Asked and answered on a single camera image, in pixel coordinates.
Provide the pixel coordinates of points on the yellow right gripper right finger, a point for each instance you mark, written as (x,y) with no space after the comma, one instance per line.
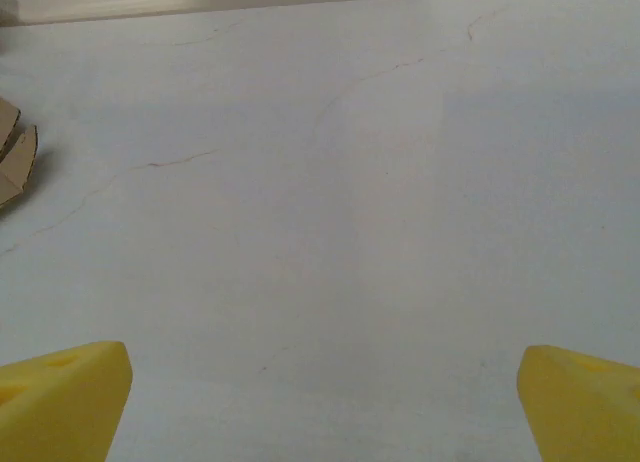
(585,412)

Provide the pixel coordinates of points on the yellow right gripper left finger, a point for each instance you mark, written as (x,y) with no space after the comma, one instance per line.
(60,407)

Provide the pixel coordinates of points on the brown cardboard box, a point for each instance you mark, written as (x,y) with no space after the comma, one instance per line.
(15,167)

